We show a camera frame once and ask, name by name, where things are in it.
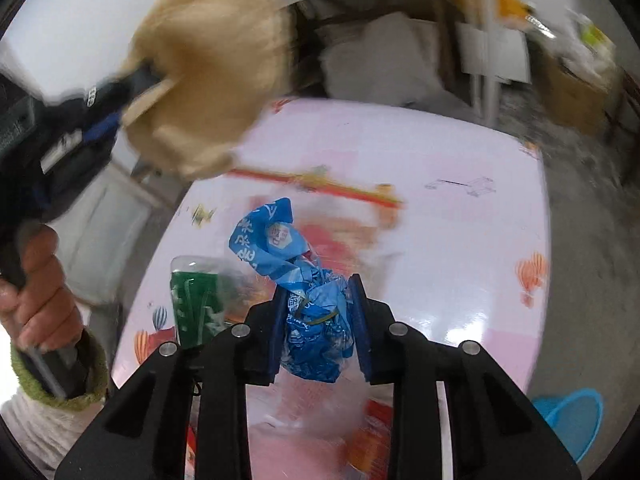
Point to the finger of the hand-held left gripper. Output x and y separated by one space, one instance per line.
142 77
102 130

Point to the red drink can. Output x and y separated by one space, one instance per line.
372 440

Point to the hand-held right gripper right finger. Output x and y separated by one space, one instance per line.
361 332

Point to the blue plastic wrapper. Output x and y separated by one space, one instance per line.
270 245

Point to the beige plush toy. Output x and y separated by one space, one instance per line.
210 75

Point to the cardboard box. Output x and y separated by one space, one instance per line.
580 95

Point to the person's left forearm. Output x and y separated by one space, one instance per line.
30 425

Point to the green plastic bottle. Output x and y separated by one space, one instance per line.
192 300

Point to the person's left hand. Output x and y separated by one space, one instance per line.
45 300

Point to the white table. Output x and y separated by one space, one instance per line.
482 60

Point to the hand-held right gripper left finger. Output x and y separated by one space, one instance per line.
277 332

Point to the blue plastic basket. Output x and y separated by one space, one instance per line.
570 420

